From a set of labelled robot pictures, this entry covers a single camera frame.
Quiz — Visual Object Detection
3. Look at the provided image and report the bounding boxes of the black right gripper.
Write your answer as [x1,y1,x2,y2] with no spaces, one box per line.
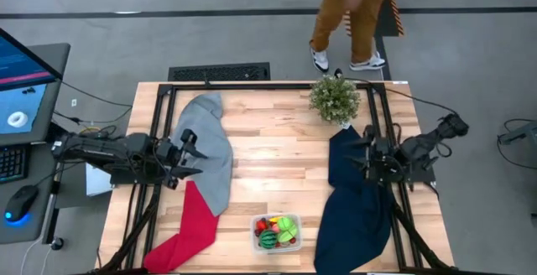
[347,126,395,182]

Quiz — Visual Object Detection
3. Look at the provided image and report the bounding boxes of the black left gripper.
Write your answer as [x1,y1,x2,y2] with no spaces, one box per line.
[157,130,209,190]

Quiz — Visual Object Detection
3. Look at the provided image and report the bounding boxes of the clear plastic tupperware container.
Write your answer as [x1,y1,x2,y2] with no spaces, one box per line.
[249,212,304,254]

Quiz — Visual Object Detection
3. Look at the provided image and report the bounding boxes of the green striped toy watermelon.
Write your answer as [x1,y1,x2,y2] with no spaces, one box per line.
[258,229,279,250]

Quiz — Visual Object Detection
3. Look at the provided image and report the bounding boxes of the light green toy lettuce leaf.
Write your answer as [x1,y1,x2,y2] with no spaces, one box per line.
[276,224,300,244]

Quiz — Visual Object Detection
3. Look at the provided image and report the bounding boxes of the grey cloth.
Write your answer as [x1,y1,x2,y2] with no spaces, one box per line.
[169,93,235,217]

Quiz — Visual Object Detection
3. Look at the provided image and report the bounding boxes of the artificial green plant black pot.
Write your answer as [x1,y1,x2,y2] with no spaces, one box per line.
[309,75,362,126]

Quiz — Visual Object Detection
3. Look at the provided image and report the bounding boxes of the navy blue cloth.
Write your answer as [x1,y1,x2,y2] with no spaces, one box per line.
[313,124,398,275]

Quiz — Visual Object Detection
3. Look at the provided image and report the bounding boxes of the red cloth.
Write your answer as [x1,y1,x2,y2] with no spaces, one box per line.
[142,180,222,274]

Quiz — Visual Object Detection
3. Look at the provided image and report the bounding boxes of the black perforated floor mat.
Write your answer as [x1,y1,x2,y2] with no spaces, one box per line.
[167,61,272,82]

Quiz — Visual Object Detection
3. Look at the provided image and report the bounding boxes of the white box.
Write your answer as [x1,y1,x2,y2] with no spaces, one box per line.
[86,161,117,197]

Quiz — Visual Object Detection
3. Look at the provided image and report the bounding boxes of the black mat with orange stripes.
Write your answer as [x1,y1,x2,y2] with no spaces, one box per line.
[343,0,405,38]

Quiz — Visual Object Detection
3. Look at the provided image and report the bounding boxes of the person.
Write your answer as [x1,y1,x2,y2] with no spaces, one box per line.
[309,0,389,75]

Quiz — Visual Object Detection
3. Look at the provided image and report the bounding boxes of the grey computer desk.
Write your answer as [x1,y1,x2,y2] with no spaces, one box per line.
[0,42,72,246]

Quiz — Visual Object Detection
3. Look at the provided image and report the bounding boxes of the grey floor stand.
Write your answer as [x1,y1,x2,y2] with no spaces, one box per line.
[498,119,537,147]

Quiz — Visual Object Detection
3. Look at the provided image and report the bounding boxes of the black mouse with blue light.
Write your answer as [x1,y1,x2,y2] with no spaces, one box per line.
[3,184,39,225]

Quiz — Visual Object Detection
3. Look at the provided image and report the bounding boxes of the black keyboard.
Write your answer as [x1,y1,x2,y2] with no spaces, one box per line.
[0,143,31,184]

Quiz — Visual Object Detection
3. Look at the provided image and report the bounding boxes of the computer monitor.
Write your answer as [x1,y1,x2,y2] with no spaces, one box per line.
[0,27,64,147]

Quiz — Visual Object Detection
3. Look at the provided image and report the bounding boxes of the long black arm cable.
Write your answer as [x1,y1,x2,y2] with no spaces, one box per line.
[343,76,458,115]

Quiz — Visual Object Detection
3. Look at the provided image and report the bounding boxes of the black aluminium table frame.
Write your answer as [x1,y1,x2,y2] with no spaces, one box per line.
[90,82,458,275]

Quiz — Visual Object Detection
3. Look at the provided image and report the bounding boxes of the black monitor cable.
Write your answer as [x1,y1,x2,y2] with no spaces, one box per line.
[61,80,133,109]

